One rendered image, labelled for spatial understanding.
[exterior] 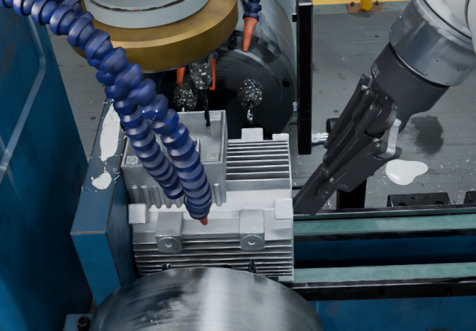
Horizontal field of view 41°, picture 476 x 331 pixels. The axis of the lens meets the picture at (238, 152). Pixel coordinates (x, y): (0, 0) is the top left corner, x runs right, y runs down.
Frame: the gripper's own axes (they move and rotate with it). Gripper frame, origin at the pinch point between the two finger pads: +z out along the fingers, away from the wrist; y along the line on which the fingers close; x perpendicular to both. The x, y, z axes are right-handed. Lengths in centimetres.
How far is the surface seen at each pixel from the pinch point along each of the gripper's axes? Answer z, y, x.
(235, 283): -0.3, 17.2, -10.7
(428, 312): 13.2, 1.1, 25.8
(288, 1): 2.2, -49.1, 0.2
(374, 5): 70, -236, 98
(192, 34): -13.8, 1.4, -21.9
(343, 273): 14.1, -1.8, 12.6
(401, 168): 16.7, -34.5, 31.6
